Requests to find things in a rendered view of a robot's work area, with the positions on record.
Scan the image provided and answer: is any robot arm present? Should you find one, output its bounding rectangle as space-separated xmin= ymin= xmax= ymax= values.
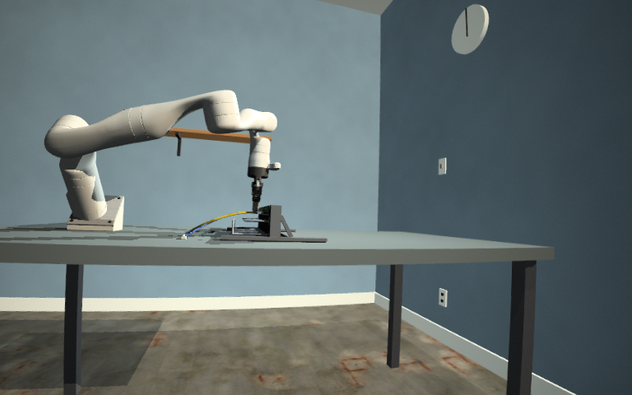
xmin=44 ymin=91 xmax=281 ymax=221

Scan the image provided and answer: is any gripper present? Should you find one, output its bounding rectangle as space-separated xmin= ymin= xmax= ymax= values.
xmin=248 ymin=166 xmax=269 ymax=213

